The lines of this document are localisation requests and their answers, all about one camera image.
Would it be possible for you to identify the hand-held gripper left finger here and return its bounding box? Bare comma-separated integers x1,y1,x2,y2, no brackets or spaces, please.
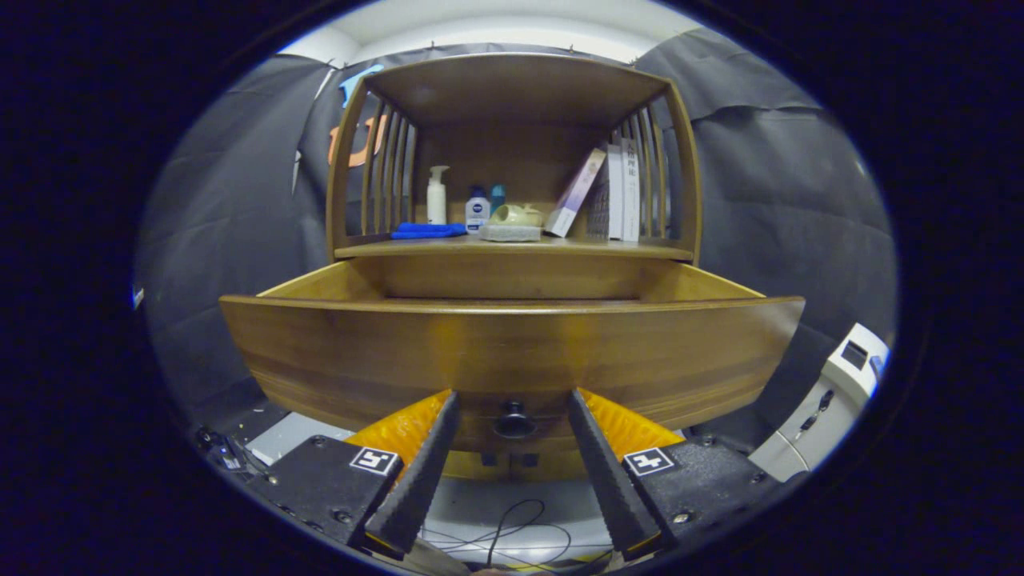
244,390,462,554

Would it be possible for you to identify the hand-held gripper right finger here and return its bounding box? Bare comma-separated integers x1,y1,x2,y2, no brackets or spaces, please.
566,387,789,553

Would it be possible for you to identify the dark round drawer knob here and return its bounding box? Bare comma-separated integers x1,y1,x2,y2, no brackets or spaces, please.
494,400,537,439

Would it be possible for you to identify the wooden drawer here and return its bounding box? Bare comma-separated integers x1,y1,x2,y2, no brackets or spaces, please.
218,258,806,455

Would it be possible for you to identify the wooden countertop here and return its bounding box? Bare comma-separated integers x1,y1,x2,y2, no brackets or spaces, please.
334,235,694,261

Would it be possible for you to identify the wooden cabinet with slatted shelf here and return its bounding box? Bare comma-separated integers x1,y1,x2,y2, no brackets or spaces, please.
324,52,703,481

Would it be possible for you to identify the grey flat panel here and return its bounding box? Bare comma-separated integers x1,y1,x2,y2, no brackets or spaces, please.
244,412,353,466

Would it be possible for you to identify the white appliance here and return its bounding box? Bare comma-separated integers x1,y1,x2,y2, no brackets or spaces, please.
748,322,890,483

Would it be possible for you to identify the blue folded cloth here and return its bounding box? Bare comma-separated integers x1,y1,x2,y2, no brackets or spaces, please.
390,222,467,240

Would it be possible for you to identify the dark patterned cover book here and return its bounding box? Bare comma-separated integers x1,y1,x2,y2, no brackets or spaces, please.
586,144,625,240

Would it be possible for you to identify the white pump bottle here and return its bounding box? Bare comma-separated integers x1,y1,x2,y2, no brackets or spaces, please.
426,166,450,226

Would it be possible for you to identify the cream ceramic lidded cup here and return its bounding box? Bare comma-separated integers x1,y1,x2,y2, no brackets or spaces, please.
490,204,545,227

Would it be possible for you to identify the white book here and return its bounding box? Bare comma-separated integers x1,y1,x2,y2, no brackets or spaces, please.
621,138,642,242

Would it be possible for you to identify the purple and white box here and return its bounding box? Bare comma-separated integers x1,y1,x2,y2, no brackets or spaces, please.
544,148,607,238

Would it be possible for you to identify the black backdrop cloth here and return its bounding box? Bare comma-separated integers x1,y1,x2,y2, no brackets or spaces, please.
132,28,897,449

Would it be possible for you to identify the black cable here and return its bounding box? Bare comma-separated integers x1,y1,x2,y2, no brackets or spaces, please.
424,498,617,573

